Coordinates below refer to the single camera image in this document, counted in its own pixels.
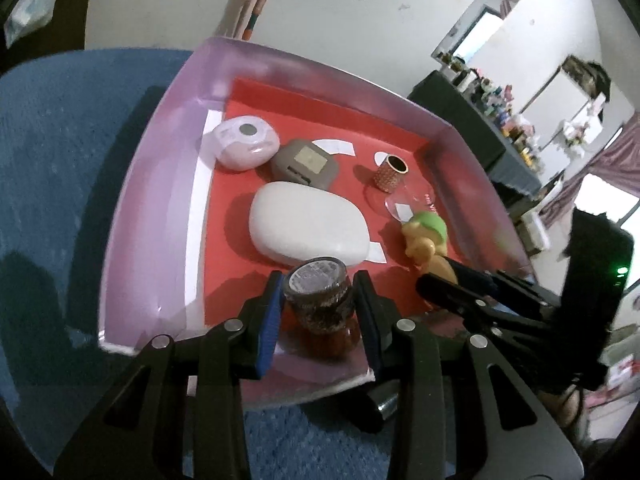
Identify clear plastic bag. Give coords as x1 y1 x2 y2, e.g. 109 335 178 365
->
2 0 76 48

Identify row of small bottles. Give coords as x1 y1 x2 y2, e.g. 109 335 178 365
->
440 55 546 171

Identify pink cardboard box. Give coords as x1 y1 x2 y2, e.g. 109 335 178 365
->
96 36 535 406

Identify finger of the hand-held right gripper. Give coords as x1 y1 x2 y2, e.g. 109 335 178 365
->
416 274 551 341
446 258 563 311

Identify yellow green toy figure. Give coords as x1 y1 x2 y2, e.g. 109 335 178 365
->
401 211 458 291

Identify pink curtain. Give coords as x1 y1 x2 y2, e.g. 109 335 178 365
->
537 110 640 226

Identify white wrapped package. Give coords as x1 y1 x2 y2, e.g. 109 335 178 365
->
520 207 551 256

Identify gold studded cylinder holder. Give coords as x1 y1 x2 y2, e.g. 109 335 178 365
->
372 155 408 193

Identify clear glass piece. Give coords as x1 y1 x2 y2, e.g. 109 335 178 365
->
367 185 426 223

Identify white oval case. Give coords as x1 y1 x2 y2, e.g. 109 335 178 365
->
248 181 368 268

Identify red printed paper sheet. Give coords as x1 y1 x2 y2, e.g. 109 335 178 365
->
202 76 481 356

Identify pink stick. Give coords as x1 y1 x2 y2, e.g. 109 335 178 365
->
235 0 261 38

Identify table with dark cloth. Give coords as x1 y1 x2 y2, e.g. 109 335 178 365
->
407 70 543 196

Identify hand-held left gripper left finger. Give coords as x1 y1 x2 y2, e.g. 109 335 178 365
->
52 270 286 480

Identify blue blanket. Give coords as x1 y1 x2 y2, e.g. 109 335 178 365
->
0 47 481 480

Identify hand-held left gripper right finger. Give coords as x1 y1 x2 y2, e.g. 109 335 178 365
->
352 270 586 480

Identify white artificial flowers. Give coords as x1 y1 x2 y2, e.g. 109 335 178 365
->
562 100 608 156

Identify wall mirror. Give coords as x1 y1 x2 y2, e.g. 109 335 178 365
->
431 0 525 68

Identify dark bag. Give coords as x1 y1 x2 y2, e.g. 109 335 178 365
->
560 55 611 98

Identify dark jar with glitter lid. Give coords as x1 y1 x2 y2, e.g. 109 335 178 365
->
281 256 362 356

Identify pink white mini camera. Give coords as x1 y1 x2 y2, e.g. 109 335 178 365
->
209 116 281 168

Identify taupe square device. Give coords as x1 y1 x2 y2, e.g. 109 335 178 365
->
271 139 338 190

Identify black silver cylinder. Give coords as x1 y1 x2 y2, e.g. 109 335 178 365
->
350 382 401 433

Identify metal pole with orange grip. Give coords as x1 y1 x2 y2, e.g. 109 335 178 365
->
244 0 287 41

